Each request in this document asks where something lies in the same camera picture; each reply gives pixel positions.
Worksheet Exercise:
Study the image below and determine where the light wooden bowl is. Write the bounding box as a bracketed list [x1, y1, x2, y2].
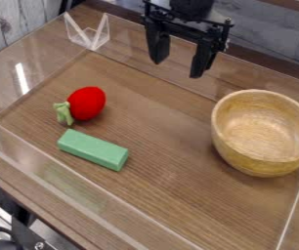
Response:
[210, 89, 299, 178]

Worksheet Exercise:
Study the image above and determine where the red plush strawberry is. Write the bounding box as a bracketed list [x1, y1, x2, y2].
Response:
[53, 86, 106, 126]

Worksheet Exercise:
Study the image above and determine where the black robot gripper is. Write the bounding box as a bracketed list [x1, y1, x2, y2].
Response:
[144, 0, 234, 78]

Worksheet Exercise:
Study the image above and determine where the clear acrylic tray wall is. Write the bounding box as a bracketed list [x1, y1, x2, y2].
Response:
[0, 125, 201, 250]

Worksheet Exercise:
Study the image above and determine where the clear acrylic corner bracket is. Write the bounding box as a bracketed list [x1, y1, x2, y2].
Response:
[64, 13, 110, 51]

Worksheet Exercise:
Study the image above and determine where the green rectangular block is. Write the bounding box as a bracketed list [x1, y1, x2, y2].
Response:
[57, 129, 129, 172]

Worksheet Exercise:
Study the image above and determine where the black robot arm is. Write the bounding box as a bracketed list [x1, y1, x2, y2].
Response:
[142, 0, 234, 78]

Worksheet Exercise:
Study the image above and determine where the black metal table clamp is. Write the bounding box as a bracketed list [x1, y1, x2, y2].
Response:
[11, 218, 54, 250]

